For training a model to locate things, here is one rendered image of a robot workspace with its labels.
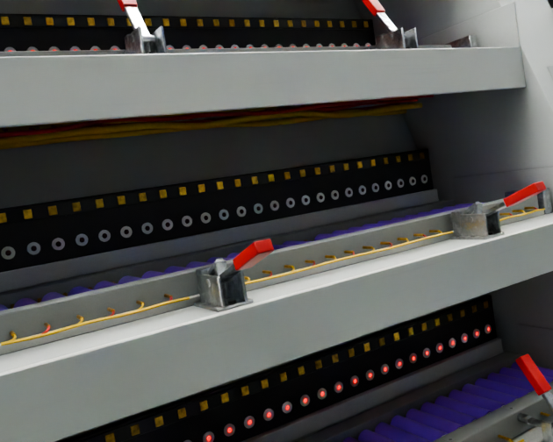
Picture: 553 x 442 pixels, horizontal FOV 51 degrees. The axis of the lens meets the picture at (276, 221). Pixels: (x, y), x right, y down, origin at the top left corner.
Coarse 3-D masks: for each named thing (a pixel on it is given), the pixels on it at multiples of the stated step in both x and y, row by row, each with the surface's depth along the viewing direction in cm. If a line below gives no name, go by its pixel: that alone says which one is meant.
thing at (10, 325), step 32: (416, 224) 55; (448, 224) 57; (288, 256) 47; (320, 256) 49; (352, 256) 48; (128, 288) 40; (160, 288) 42; (192, 288) 43; (0, 320) 36; (32, 320) 37; (64, 320) 38; (96, 320) 38
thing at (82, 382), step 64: (512, 192) 67; (128, 256) 54; (384, 256) 51; (448, 256) 49; (512, 256) 53; (192, 320) 37; (256, 320) 39; (320, 320) 42; (384, 320) 45; (0, 384) 31; (64, 384) 33; (128, 384) 35; (192, 384) 37
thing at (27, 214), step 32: (352, 160) 68; (384, 160) 71; (416, 160) 74; (128, 192) 55; (160, 192) 56; (192, 192) 58; (224, 192) 60; (256, 192) 62; (288, 192) 64; (320, 192) 66; (384, 192) 71; (0, 224) 49; (32, 224) 51; (64, 224) 52; (96, 224) 53; (128, 224) 55; (160, 224) 56; (192, 224) 58; (224, 224) 60; (0, 256) 49; (32, 256) 50; (64, 256) 52
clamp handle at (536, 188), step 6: (528, 186) 48; (534, 186) 48; (540, 186) 48; (516, 192) 50; (522, 192) 49; (528, 192) 48; (534, 192) 48; (540, 192) 49; (504, 198) 51; (510, 198) 50; (516, 198) 50; (522, 198) 49; (474, 204) 54; (480, 204) 54; (498, 204) 51; (504, 204) 51; (510, 204) 50; (474, 210) 54; (480, 210) 54; (486, 210) 53; (492, 210) 52; (498, 210) 53; (486, 216) 53
